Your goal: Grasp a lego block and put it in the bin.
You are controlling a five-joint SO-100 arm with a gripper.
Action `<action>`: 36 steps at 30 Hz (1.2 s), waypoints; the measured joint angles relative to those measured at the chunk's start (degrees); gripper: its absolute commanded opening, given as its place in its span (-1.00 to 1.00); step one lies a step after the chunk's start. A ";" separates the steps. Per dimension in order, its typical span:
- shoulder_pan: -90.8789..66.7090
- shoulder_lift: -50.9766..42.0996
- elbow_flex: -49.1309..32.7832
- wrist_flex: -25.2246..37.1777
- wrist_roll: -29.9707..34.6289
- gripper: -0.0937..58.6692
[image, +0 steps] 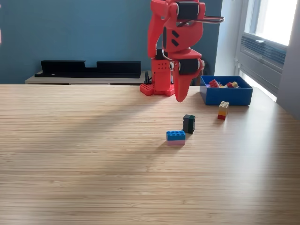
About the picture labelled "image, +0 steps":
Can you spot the red white brick stack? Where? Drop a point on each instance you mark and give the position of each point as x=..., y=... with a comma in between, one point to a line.
x=213, y=83

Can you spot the cream orange red brick stack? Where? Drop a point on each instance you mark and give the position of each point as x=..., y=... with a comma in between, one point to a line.
x=223, y=111

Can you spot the small red white yellow bricks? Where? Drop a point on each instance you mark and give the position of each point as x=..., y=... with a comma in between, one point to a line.
x=231, y=84

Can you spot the blue plastic bin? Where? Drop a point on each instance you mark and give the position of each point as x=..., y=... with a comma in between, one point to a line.
x=228, y=96

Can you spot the dark wooden chair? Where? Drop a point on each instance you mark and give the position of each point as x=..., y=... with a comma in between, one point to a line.
x=205, y=68

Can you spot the black table clamp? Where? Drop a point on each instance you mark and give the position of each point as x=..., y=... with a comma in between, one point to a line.
x=147, y=78

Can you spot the grey dark green brick stack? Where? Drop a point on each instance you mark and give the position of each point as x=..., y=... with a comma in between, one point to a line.
x=188, y=124

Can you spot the blue pink brick stack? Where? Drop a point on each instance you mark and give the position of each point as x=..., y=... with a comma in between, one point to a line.
x=175, y=138

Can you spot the grey radiator unit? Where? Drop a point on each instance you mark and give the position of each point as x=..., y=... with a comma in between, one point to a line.
x=262, y=61

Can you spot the pale wooden sideboard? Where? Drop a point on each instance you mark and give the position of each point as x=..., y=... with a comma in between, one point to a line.
x=70, y=80

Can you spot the white window frame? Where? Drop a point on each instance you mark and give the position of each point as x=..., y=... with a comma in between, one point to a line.
x=253, y=23

